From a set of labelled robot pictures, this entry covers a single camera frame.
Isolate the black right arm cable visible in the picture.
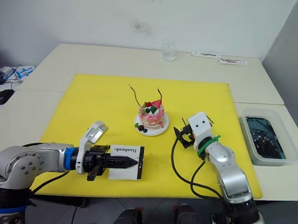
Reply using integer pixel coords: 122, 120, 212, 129
169, 137, 230, 200

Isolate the round white plate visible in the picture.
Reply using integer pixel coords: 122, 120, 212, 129
133, 111, 170, 138

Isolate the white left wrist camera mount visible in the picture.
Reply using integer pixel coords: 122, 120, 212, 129
75, 119, 110, 176

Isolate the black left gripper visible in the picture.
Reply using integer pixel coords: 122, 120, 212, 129
83, 143, 140, 184

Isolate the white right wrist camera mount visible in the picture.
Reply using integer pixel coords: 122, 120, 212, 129
185, 111, 215, 146

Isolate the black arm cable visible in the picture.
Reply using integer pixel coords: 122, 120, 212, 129
19, 141, 73, 197
169, 137, 230, 200

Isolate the clear drinking glass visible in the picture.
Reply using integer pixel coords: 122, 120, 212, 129
161, 39, 178, 63

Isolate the pink layered fruit cake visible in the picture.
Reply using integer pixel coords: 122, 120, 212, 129
137, 97, 167, 130

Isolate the white black Handmade matchbox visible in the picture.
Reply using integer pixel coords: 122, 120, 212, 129
107, 144, 146, 182

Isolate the clear plastic tub dark water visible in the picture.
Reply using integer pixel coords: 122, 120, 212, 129
237, 107, 298, 168

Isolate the green zip tie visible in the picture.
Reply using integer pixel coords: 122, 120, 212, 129
196, 134, 222, 158

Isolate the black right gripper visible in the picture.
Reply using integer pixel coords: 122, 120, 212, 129
172, 116, 197, 150

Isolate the thin curly red candle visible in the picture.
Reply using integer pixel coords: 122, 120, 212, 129
127, 84, 141, 107
156, 87, 165, 106

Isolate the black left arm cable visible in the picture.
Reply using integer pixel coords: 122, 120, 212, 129
19, 141, 73, 197

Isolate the black computer mouse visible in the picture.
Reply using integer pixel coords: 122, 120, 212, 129
0, 89, 15, 106

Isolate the yellow table mat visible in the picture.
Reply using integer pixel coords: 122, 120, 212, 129
36, 72, 269, 207

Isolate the dark rounded shape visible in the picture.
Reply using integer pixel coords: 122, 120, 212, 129
174, 203, 200, 224
110, 206, 144, 224

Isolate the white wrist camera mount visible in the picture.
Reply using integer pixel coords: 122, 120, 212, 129
75, 119, 110, 176
185, 111, 215, 146

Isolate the white printed paper strip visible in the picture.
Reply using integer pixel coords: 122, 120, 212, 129
217, 58, 248, 66
190, 51, 222, 59

